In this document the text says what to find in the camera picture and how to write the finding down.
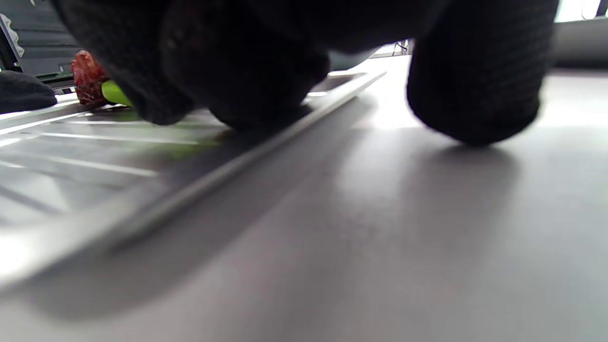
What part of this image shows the green dessert spatula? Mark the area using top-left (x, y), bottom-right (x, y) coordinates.
top-left (101, 80), bottom-right (133, 107)

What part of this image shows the person's left hand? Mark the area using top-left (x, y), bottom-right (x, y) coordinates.
top-left (0, 70), bottom-right (57, 114)

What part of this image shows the person's right hand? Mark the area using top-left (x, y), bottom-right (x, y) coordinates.
top-left (50, 0), bottom-right (560, 146)

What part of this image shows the grey round plate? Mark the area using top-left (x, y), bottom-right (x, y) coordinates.
top-left (551, 17), bottom-right (608, 69)

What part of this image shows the silver metal baking tray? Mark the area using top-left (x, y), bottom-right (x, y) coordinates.
top-left (0, 71), bottom-right (388, 285)

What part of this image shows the brown grilled steak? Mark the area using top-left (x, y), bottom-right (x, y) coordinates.
top-left (71, 50), bottom-right (112, 106)

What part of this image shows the teal round plate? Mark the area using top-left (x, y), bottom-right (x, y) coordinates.
top-left (328, 47), bottom-right (383, 72)

